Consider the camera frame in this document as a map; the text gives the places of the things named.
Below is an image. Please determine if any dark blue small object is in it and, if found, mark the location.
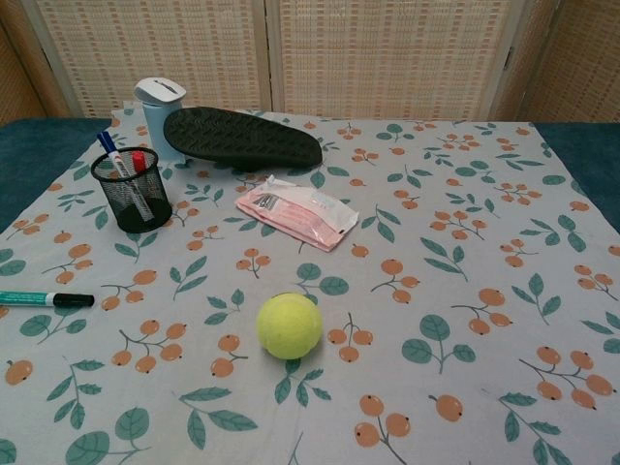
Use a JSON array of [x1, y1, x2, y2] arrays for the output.
[[0, 290, 96, 309]]

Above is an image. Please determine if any black round cup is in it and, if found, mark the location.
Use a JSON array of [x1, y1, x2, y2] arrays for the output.
[[90, 146, 174, 234]]

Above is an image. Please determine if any red capped whiteboard marker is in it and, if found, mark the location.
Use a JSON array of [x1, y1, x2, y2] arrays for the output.
[[130, 150, 157, 219]]

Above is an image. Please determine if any blue capped whiteboard marker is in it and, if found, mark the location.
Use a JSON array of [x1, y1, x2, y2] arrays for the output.
[[96, 131, 154, 222]]

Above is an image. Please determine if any pink tissue packet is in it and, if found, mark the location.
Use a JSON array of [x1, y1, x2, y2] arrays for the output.
[[234, 173, 359, 252]]

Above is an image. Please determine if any yellow tennis ball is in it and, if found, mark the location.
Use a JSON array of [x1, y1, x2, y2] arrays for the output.
[[255, 292, 324, 360]]

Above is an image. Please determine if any black rubber slipper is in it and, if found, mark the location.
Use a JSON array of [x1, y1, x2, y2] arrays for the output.
[[163, 107, 325, 173]]

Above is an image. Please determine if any floral leaf print tablecloth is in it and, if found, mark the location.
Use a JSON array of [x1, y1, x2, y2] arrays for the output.
[[0, 107, 620, 465]]

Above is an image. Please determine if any light blue box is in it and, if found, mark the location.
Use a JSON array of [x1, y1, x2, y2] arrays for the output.
[[142, 99, 188, 161]]

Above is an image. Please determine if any woven bamboo screen panel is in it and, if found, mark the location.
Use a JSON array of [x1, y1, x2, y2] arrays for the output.
[[21, 0, 270, 120], [264, 0, 515, 120], [498, 0, 620, 123], [0, 18, 52, 125]]

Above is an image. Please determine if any white computer mouse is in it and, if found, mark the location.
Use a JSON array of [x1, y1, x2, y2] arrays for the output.
[[134, 77, 188, 106]]

